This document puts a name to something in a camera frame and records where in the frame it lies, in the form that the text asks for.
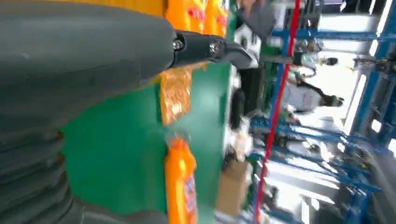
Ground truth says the person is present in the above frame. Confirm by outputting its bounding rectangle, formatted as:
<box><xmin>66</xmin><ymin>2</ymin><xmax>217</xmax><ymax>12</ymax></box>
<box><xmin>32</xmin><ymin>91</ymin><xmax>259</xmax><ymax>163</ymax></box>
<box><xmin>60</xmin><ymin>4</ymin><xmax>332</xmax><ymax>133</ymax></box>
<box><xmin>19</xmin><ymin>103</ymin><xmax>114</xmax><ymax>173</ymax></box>
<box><xmin>283</xmin><ymin>78</ymin><xmax>345</xmax><ymax>114</ymax></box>
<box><xmin>236</xmin><ymin>0</ymin><xmax>278</xmax><ymax>42</ymax></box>

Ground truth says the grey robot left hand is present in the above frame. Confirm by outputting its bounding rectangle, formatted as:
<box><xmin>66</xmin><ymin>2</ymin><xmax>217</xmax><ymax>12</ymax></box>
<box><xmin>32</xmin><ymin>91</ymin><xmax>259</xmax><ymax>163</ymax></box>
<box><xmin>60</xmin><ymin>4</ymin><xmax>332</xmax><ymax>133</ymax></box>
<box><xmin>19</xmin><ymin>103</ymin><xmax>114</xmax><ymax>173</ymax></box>
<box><xmin>0</xmin><ymin>0</ymin><xmax>259</xmax><ymax>138</ymax></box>

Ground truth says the red pole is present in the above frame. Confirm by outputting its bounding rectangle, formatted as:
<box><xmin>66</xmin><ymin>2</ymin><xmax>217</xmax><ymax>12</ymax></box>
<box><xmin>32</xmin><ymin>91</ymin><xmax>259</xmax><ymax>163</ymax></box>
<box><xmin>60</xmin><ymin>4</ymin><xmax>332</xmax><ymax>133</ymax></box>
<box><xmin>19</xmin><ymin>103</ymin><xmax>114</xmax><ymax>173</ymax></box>
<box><xmin>253</xmin><ymin>0</ymin><xmax>302</xmax><ymax>224</ymax></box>

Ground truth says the clear plastic bag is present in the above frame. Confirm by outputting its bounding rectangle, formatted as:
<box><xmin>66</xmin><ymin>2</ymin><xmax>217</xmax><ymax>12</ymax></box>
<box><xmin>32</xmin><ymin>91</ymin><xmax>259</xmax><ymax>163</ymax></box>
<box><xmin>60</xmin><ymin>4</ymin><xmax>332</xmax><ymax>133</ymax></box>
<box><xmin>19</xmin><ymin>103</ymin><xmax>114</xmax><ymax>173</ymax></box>
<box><xmin>228</xmin><ymin>130</ymin><xmax>250</xmax><ymax>163</ymax></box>

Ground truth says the brown cardboard box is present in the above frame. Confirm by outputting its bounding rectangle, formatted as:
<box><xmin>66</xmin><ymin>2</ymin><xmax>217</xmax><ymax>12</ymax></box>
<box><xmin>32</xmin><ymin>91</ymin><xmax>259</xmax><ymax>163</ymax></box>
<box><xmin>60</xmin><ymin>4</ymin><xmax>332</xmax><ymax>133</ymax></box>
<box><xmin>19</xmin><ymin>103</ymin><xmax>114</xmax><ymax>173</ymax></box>
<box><xmin>215</xmin><ymin>160</ymin><xmax>250</xmax><ymax>217</ymax></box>

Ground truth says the orange drink bottle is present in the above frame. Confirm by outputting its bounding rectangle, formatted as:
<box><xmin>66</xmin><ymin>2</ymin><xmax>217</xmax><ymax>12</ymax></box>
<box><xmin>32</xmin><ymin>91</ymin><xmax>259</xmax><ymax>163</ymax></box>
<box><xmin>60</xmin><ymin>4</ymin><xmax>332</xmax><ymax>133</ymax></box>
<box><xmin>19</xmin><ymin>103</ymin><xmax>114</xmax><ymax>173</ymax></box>
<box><xmin>166</xmin><ymin>0</ymin><xmax>207</xmax><ymax>35</ymax></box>
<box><xmin>204</xmin><ymin>0</ymin><xmax>230</xmax><ymax>38</ymax></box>
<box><xmin>163</xmin><ymin>136</ymin><xmax>199</xmax><ymax>224</ymax></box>

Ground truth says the blue metal rack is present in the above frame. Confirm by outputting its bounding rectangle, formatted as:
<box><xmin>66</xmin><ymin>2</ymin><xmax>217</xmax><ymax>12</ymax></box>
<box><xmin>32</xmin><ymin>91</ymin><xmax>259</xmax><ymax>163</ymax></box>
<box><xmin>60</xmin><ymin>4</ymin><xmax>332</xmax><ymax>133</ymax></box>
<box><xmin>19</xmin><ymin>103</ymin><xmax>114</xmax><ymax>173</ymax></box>
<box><xmin>248</xmin><ymin>0</ymin><xmax>396</xmax><ymax>224</ymax></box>

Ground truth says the green table mat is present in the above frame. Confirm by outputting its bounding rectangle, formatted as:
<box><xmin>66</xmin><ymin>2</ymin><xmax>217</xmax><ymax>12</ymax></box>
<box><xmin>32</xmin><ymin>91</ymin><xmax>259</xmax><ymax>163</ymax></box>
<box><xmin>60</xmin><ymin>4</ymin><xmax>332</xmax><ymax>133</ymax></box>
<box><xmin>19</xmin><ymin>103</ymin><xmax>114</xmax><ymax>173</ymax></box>
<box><xmin>59</xmin><ymin>0</ymin><xmax>240</xmax><ymax>224</ymax></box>

